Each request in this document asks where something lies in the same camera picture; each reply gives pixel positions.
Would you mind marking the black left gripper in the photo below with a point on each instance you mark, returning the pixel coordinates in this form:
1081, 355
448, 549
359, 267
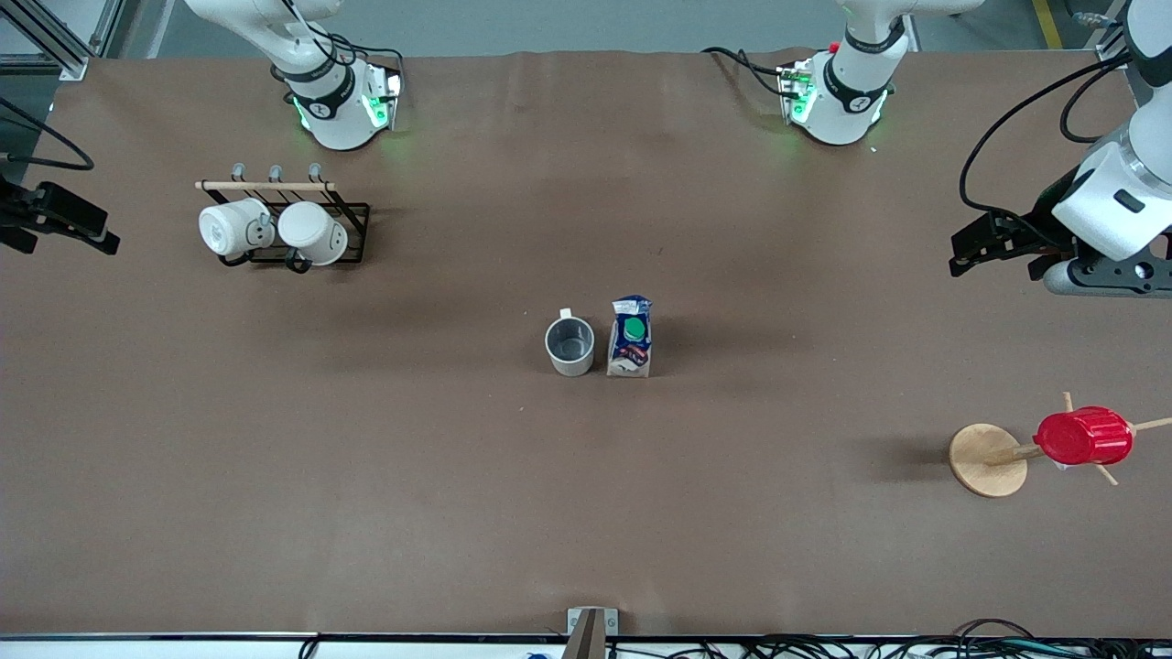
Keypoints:
1044, 222

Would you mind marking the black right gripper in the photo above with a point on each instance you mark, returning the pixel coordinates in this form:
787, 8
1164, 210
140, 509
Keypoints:
20, 214

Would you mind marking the blue and white milk carton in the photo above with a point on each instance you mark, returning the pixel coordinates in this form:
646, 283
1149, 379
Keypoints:
630, 352

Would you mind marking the white mug with grey inside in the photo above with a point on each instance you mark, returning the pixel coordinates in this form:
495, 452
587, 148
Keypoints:
572, 366

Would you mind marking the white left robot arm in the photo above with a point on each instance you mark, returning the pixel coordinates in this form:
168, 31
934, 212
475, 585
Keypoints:
1112, 206

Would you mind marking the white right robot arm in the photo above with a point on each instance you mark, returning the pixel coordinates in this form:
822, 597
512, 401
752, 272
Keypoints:
343, 128

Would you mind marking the wooden cup tree stand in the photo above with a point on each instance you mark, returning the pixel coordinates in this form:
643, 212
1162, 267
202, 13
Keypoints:
984, 458

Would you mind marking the red ribbed plastic cup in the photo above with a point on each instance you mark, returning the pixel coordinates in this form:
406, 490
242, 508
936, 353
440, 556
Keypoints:
1085, 437

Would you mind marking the silver left base connector box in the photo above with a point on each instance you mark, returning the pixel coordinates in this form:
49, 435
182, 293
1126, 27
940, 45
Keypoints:
793, 78

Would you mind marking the silver base connector box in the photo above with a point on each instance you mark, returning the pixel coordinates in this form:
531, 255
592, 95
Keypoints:
392, 87
793, 78

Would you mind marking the silver right base connector box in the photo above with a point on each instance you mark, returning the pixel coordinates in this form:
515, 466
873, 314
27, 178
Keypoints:
392, 87

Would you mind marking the silver metal bracket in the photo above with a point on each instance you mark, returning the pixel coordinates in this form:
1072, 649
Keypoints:
612, 622

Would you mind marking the brown wooden post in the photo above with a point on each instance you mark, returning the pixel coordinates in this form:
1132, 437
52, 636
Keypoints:
586, 641

